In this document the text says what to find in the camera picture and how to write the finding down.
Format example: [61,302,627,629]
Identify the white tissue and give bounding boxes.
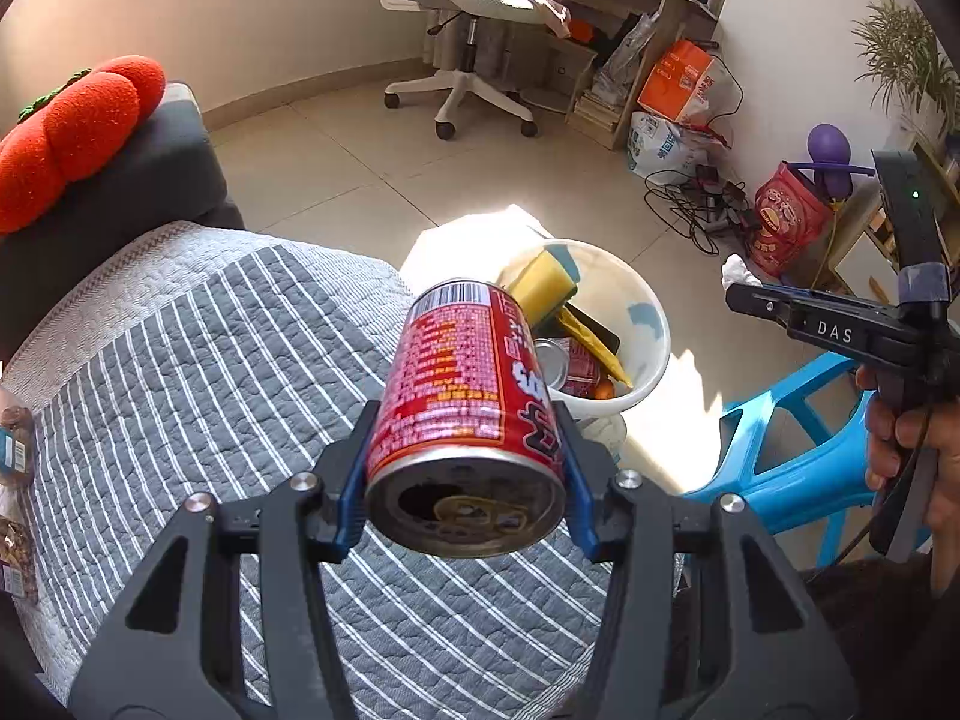
[721,254,763,291]

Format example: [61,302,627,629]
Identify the yellow snack wrapper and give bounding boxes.
[556,307,633,388]

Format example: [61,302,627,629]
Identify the orange wrapper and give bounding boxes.
[592,379,615,400]

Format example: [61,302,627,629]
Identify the dark red drink can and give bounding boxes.
[535,338,604,398]

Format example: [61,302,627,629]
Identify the bright red drink can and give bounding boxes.
[364,280,566,559]

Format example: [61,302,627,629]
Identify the yellow sponge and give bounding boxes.
[498,245,581,328]

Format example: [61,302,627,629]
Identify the black plastic tray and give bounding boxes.
[534,304,622,355]

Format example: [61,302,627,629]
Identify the white trash bucket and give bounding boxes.
[497,237,674,421]

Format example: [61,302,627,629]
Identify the right hand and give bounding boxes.
[854,365,960,600]

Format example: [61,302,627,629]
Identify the blue plastic stool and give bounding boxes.
[687,353,872,567]

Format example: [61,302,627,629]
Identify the red snack bag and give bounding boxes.
[748,161,833,278]

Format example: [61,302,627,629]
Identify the purple-label nut jar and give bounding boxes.
[0,488,37,605]

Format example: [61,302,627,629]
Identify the purple balloon toy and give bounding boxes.
[789,124,875,202]

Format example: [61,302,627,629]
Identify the potted green plant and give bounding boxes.
[851,0,958,137]

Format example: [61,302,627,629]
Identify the teal-label nut jar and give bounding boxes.
[0,388,36,488]

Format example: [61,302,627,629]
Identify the grey striped quilted cover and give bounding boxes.
[3,223,608,718]

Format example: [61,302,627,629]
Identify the white printed bag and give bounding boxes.
[626,110,724,185]

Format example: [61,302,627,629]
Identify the orange cardboard box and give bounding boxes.
[638,39,732,125]

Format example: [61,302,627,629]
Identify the wooden desk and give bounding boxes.
[515,0,746,152]

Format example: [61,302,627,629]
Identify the dark grey sofa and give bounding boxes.
[0,82,244,361]

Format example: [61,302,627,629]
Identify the orange pumpkin plush cushion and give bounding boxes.
[2,55,166,234]

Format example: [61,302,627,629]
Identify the white office chair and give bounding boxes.
[381,0,571,142]

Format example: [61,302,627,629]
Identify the black cable tangle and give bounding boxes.
[643,164,760,259]

